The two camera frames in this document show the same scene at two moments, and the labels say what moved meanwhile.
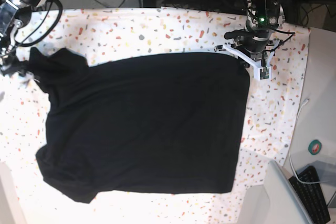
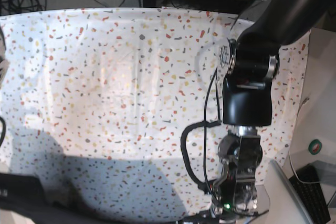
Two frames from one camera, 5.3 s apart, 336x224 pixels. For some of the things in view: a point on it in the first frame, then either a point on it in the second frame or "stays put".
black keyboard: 311,196 stays put
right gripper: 254,42 → 224,214
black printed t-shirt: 166,124 → 23,195
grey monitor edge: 286,206 stays put
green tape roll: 314,147 stays put
